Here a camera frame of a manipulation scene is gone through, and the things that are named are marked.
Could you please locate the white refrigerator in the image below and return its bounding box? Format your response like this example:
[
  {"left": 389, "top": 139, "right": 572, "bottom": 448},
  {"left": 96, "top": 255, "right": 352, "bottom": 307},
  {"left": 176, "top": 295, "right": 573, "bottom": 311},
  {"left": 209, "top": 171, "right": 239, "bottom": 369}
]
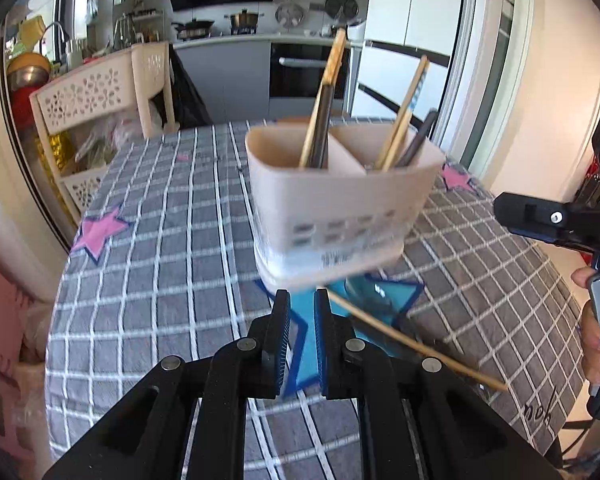
[{"left": 350, "top": 0, "right": 468, "bottom": 126}]

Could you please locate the beige perforated storage cart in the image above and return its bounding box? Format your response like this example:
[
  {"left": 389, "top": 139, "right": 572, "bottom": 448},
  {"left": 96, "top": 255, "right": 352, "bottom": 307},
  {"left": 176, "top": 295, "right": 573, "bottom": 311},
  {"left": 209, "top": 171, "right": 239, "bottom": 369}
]
[{"left": 29, "top": 41, "right": 177, "bottom": 226}]

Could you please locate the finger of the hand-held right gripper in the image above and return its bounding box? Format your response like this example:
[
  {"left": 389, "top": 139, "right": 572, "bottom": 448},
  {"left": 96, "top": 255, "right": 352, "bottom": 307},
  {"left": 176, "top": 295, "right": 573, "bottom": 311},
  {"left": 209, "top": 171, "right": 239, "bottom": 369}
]
[{"left": 493, "top": 192, "right": 600, "bottom": 253}]

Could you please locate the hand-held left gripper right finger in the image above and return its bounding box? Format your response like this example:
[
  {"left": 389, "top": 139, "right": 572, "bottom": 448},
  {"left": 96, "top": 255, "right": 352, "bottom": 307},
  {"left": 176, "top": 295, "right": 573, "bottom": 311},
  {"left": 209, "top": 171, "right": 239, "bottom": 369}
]
[{"left": 314, "top": 288, "right": 563, "bottom": 480}]

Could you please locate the dark chopstick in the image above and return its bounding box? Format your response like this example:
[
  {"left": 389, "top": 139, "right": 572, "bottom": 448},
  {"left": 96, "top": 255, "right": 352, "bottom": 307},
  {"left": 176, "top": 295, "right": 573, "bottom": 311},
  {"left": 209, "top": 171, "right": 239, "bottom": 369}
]
[{"left": 395, "top": 108, "right": 440, "bottom": 167}]

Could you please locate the grey checked tablecloth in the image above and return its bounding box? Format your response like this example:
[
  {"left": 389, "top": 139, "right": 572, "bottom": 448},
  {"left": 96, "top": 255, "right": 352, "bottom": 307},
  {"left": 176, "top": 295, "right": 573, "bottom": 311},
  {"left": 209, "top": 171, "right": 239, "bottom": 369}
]
[{"left": 45, "top": 117, "right": 586, "bottom": 480}]

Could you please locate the black wok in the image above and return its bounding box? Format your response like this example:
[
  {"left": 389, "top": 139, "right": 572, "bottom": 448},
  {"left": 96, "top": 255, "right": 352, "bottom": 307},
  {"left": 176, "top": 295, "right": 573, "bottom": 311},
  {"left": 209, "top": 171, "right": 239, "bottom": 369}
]
[{"left": 172, "top": 19, "right": 216, "bottom": 41}]

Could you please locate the blue patterned wooden chopstick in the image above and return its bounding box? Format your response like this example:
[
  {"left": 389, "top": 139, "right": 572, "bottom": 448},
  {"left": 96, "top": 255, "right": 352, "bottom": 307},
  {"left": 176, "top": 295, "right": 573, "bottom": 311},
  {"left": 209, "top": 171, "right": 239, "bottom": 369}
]
[{"left": 377, "top": 55, "right": 431, "bottom": 170}]

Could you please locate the steel cooking pot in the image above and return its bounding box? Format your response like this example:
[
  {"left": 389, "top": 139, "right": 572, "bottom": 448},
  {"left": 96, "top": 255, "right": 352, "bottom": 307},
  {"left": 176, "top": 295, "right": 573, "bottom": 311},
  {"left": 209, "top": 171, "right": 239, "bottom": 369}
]
[{"left": 225, "top": 9, "right": 265, "bottom": 36}]

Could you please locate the gold foil bag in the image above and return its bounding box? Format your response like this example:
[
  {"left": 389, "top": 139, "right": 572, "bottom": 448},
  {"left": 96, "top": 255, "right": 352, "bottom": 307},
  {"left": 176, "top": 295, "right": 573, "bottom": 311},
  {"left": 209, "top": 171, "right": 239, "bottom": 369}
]
[{"left": 35, "top": 132, "right": 78, "bottom": 176}]

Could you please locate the curved kitchen faucet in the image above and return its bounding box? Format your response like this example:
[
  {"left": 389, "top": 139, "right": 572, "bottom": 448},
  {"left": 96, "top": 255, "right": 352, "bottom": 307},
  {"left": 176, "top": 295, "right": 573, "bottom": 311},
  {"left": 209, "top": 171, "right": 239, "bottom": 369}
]
[{"left": 40, "top": 21, "right": 72, "bottom": 61}]

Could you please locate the glass kettle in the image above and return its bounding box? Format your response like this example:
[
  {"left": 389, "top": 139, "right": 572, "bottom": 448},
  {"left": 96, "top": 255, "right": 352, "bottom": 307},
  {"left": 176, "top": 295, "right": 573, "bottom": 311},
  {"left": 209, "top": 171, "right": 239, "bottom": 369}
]
[{"left": 114, "top": 12, "right": 137, "bottom": 51}]

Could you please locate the beige plastic utensil holder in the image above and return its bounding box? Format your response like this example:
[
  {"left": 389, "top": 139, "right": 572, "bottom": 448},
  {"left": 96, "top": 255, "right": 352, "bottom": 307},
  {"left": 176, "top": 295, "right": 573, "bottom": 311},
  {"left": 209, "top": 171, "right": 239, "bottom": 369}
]
[{"left": 244, "top": 116, "right": 446, "bottom": 291}]

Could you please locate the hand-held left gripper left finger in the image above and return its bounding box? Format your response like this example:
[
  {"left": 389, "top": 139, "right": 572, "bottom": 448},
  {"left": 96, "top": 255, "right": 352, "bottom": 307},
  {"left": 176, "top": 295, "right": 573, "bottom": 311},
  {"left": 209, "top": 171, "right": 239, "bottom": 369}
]
[{"left": 42, "top": 289, "right": 292, "bottom": 480}]

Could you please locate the person's right hand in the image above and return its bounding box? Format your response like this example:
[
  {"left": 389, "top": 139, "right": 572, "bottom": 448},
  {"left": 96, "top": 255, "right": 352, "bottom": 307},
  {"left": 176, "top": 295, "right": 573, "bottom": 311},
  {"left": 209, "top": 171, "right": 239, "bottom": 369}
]
[{"left": 571, "top": 267, "right": 600, "bottom": 390}]

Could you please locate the shiny black spoon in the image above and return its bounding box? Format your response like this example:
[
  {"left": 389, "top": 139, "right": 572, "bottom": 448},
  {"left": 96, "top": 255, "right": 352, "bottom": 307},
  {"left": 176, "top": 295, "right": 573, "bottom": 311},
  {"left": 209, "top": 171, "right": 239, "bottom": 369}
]
[{"left": 310, "top": 84, "right": 336, "bottom": 168}]

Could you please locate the dark translucent spoon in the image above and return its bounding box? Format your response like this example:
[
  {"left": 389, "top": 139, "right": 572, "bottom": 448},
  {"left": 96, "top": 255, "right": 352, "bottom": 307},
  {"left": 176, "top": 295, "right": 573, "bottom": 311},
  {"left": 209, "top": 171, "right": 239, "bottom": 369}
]
[{"left": 344, "top": 277, "right": 413, "bottom": 321}]

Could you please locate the black hanging cloth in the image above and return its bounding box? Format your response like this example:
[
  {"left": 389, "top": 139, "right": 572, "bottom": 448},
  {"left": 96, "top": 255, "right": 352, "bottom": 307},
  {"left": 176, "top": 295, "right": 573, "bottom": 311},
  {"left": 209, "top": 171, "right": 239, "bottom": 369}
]
[{"left": 167, "top": 47, "right": 213, "bottom": 128}]

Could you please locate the black built-in oven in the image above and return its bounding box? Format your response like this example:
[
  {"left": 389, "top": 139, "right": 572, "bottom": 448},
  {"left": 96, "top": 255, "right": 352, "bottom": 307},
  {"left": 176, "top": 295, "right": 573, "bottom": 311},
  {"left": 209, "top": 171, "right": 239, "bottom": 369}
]
[{"left": 269, "top": 42, "right": 353, "bottom": 102}]

